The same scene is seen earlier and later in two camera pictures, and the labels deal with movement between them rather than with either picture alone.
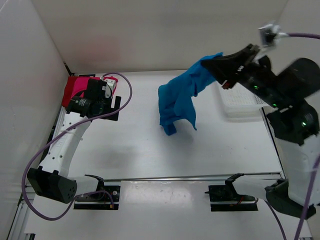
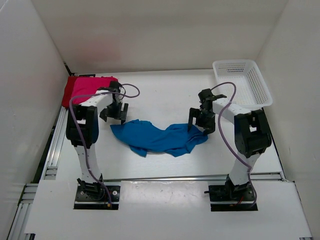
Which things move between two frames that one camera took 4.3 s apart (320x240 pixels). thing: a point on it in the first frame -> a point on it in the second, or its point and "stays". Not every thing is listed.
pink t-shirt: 81,84 stays
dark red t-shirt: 68,90 stays
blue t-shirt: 176,97 -> 144,137
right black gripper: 223,67 -> 209,126
